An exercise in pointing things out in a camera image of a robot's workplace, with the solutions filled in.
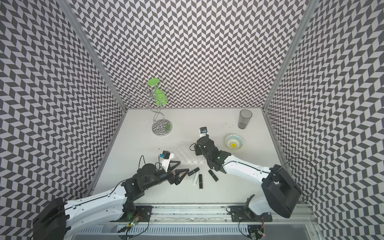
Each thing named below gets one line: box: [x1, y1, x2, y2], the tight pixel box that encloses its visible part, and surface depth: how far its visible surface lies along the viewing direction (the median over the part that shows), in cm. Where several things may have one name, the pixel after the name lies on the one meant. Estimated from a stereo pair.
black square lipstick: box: [208, 169, 219, 182], surface depth 86 cm
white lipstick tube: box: [192, 171, 199, 186], surface depth 86 cm
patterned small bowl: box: [225, 133, 244, 150], surface depth 98 cm
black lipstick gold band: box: [199, 174, 203, 190], surface depth 84 cm
